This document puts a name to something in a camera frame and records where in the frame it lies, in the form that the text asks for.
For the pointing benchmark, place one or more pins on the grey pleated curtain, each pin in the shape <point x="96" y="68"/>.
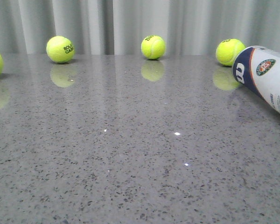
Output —
<point x="189" y="27"/>

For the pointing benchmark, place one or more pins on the white blue tennis ball can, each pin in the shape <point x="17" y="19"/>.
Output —
<point x="258" y="69"/>

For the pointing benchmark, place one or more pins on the centre yellow tennis ball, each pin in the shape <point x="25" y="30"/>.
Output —
<point x="153" y="47"/>

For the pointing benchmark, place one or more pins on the yellow tennis ball Roland Garros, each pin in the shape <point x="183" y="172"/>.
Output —
<point x="60" y="49"/>

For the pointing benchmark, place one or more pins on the right yellow tennis ball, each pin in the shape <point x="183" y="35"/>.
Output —
<point x="228" y="50"/>

